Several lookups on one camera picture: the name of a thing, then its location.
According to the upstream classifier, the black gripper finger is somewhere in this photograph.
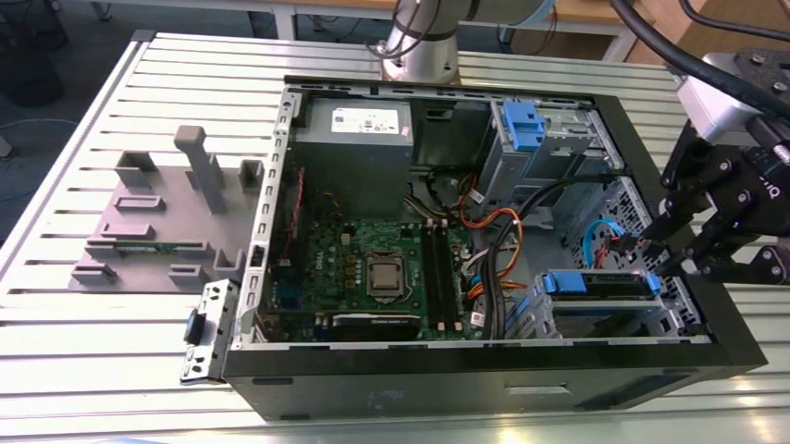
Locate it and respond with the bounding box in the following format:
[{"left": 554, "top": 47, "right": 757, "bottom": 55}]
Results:
[
  {"left": 640, "top": 120, "right": 749, "bottom": 242},
  {"left": 653, "top": 216, "right": 790, "bottom": 284}
]

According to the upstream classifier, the power wire with black plug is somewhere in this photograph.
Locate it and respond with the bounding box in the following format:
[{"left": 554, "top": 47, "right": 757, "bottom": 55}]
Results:
[{"left": 608, "top": 233, "right": 672, "bottom": 260}]

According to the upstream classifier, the hard disk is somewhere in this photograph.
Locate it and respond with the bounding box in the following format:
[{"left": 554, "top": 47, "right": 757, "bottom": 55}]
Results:
[{"left": 504, "top": 270, "right": 666, "bottom": 338}]

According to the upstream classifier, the metal disk bay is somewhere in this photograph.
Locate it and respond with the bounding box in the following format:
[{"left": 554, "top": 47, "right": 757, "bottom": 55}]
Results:
[{"left": 534, "top": 269, "right": 705, "bottom": 339}]

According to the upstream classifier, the metal optical drive cage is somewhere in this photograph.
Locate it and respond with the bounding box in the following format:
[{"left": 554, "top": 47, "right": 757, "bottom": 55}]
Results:
[{"left": 478, "top": 99, "right": 622, "bottom": 218}]

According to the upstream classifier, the blue drive latch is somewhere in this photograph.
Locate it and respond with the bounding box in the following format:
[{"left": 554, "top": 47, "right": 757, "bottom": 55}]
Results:
[{"left": 502, "top": 100, "right": 549, "bottom": 152}]

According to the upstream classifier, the wooden cabinet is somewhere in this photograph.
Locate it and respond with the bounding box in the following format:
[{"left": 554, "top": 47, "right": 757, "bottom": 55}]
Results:
[{"left": 622, "top": 0, "right": 790, "bottom": 66}]

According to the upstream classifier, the black RAM slot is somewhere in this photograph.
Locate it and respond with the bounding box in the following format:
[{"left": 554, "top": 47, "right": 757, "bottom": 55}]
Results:
[
  {"left": 438, "top": 219, "right": 466, "bottom": 332},
  {"left": 419, "top": 219, "right": 448, "bottom": 332}
]

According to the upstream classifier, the silver CPU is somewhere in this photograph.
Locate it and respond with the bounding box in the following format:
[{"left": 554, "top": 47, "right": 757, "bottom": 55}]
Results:
[{"left": 370, "top": 263, "right": 403, "bottom": 290}]

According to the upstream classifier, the grey power supply unit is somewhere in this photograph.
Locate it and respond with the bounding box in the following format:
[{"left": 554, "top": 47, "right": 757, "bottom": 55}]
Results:
[{"left": 289, "top": 96, "right": 415, "bottom": 221}]

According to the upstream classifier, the black PC case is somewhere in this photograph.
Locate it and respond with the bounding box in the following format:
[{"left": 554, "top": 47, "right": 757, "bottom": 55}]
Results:
[{"left": 221, "top": 73, "right": 769, "bottom": 422}]

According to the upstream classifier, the CPU socket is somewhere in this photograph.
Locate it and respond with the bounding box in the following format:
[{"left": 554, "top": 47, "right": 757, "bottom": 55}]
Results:
[{"left": 362, "top": 249, "right": 414, "bottom": 304}]

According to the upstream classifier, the black graphics card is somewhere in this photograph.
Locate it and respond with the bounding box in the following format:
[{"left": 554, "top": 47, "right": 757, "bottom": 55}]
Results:
[{"left": 330, "top": 312, "right": 425, "bottom": 342}]

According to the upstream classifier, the green motherboard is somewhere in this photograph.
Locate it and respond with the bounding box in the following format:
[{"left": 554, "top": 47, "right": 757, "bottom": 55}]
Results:
[{"left": 271, "top": 219, "right": 489, "bottom": 343}]

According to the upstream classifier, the grey parts rack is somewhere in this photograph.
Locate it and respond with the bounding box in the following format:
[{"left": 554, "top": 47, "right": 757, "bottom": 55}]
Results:
[{"left": 70, "top": 125, "right": 273, "bottom": 296}]

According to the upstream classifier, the green RAM stick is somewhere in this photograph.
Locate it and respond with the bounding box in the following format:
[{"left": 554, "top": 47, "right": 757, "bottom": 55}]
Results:
[{"left": 114, "top": 243, "right": 206, "bottom": 254}]

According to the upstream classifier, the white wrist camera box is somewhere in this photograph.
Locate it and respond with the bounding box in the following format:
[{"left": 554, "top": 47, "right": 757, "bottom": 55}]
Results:
[{"left": 676, "top": 52, "right": 777, "bottom": 145}]

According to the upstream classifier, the blue data wire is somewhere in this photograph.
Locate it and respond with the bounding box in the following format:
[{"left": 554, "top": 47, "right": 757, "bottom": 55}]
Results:
[{"left": 582, "top": 219, "right": 618, "bottom": 269}]

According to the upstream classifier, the orange yellow wire bundle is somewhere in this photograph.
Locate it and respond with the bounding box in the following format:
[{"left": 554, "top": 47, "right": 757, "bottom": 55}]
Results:
[{"left": 460, "top": 207, "right": 526, "bottom": 302}]

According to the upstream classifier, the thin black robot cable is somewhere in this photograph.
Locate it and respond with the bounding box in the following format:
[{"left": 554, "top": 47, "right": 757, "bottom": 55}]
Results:
[{"left": 678, "top": 0, "right": 790, "bottom": 46}]

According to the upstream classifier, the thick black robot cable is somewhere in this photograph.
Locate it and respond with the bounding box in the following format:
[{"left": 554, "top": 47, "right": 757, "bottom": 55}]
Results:
[{"left": 609, "top": 0, "right": 790, "bottom": 117}]

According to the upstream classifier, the wooden desk with white frame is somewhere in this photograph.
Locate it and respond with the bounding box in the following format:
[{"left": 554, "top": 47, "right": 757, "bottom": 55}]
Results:
[{"left": 246, "top": 0, "right": 644, "bottom": 64}]

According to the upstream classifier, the black cable bundle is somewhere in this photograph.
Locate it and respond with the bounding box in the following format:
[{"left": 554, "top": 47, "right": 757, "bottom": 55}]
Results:
[{"left": 481, "top": 175, "right": 618, "bottom": 339}]

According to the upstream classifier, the metal expansion slot bracket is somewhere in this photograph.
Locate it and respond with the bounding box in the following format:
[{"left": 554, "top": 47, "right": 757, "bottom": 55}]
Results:
[{"left": 178, "top": 278, "right": 241, "bottom": 385}]

